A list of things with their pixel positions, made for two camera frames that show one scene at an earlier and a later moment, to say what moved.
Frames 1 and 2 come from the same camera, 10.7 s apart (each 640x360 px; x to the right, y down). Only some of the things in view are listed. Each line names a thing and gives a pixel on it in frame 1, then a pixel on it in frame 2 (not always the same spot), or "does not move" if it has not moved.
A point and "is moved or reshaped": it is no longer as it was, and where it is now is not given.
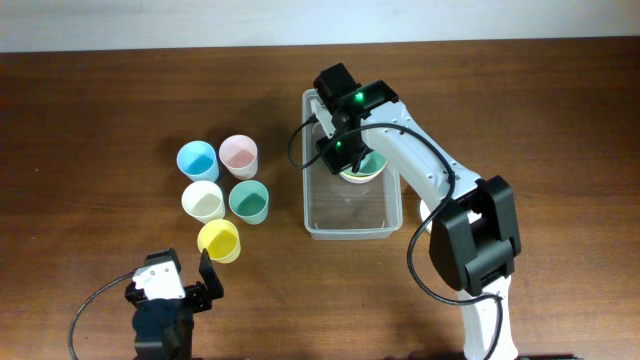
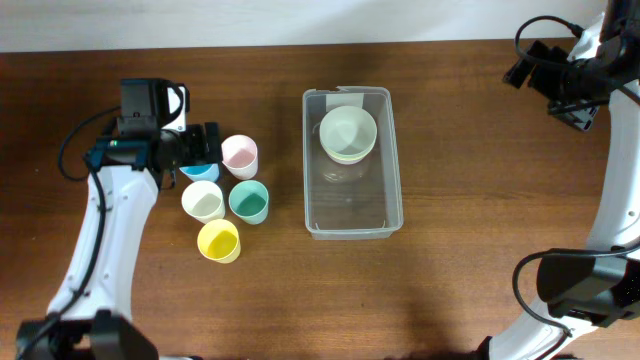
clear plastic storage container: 336,209 does not move
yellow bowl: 362,177 is moved or reshaped
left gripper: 203,298 → 198,135
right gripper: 329,156 → 579,115
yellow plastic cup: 221,240 does not move
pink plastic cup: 239,156 does not move
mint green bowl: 371,164 is moved or reshaped
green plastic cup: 249,200 does not move
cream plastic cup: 204,201 does not move
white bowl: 425,212 is moved or reshaped
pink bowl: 361,181 is moved or reshaped
